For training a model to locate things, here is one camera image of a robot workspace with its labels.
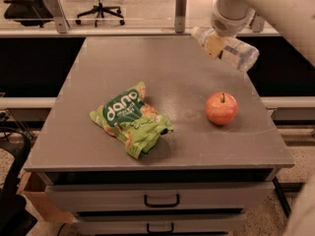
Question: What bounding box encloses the grey lower drawer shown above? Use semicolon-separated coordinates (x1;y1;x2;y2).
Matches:
75;213;246;236

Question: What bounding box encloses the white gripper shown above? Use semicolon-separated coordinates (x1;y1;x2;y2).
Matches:
206;8;254;59

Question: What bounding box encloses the middle metal glass bracket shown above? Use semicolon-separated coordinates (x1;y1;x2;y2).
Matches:
174;0;187;33

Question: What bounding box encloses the black chair foreground left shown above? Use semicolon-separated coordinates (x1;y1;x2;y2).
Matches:
0;127;37;236

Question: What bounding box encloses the right metal glass bracket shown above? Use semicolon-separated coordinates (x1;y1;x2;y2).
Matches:
250;14;265;32

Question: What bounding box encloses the red apple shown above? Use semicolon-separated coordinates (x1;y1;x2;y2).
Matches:
205;92;238;126

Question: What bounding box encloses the cardboard box under table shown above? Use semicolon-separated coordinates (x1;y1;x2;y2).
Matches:
18;172;74;223

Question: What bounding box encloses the black office chair left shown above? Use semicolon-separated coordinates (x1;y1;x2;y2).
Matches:
4;0;53;28

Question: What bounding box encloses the green chips bag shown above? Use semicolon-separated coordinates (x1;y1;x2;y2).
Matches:
90;82;173;159

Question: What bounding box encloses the left metal glass bracket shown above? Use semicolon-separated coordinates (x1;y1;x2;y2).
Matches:
47;0;70;33

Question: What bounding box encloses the black table leg bar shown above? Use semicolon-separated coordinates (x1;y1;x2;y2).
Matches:
273;177;291;217

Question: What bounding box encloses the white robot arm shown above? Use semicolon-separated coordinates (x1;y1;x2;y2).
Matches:
211;0;315;236

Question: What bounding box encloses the clear blue plastic water bottle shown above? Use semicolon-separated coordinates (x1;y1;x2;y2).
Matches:
191;27;259;73

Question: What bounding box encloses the metal glass bracket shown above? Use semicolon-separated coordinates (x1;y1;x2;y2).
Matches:
47;0;70;33
174;0;187;33
250;14;265;32

